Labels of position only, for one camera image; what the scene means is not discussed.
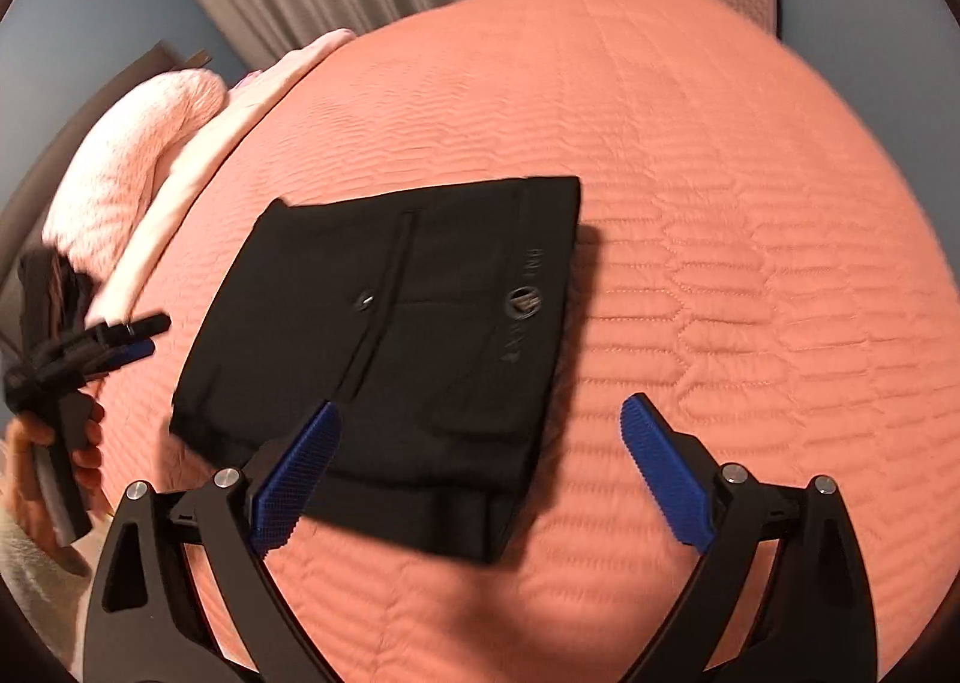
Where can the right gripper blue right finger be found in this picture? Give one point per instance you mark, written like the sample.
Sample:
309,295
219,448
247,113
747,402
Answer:
816,619

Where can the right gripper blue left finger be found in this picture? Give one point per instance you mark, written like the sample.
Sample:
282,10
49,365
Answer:
145,619

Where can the black pants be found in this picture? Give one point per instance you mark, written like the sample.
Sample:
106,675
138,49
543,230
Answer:
431,319

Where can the black garment beside pillow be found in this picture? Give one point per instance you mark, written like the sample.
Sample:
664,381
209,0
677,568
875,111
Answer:
56,297

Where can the light pink folded blanket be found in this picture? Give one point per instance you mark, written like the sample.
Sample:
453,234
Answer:
193,167

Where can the grey bed headboard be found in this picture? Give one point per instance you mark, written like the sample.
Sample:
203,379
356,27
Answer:
22,217

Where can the pink floral pillow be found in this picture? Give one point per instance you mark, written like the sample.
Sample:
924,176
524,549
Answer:
111,177

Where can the pink quilted bedspread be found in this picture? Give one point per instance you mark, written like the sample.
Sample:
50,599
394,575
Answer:
748,257

